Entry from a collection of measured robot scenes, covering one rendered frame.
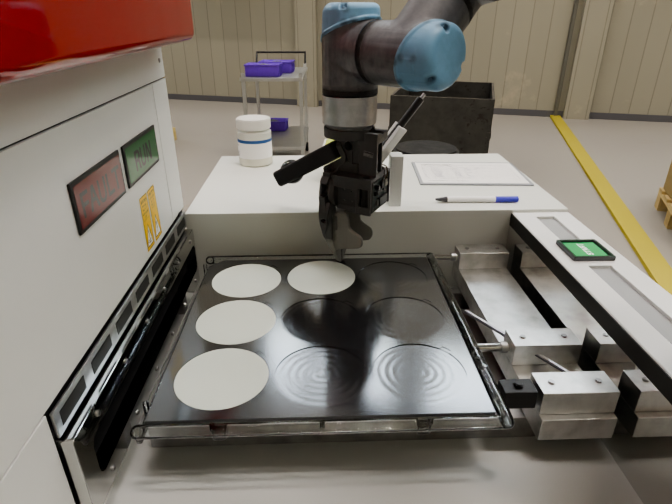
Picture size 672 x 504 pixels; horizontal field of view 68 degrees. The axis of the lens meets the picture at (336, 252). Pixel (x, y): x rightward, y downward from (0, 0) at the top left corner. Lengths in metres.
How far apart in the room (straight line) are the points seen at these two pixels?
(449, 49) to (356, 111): 0.15
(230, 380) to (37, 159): 0.28
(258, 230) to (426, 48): 0.40
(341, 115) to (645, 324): 0.43
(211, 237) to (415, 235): 0.34
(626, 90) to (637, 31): 0.67
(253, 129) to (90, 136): 0.54
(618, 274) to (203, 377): 0.52
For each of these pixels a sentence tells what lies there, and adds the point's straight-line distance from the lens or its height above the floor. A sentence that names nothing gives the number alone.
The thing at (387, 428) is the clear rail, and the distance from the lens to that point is 0.51.
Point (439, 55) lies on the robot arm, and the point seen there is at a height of 1.21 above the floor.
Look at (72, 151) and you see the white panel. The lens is 0.50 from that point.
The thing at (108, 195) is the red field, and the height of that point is 1.09.
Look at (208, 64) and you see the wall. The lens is 8.14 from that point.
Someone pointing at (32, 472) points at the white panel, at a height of 0.95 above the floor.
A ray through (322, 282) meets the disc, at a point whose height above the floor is 0.90.
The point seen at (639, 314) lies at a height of 0.96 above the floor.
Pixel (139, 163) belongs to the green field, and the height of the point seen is 1.09.
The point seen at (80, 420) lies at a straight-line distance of 0.50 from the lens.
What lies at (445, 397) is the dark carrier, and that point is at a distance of 0.54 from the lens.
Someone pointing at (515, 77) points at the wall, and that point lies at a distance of 7.19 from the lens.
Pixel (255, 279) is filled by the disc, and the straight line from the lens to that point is 0.74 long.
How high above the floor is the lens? 1.26
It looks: 26 degrees down
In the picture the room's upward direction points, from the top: straight up
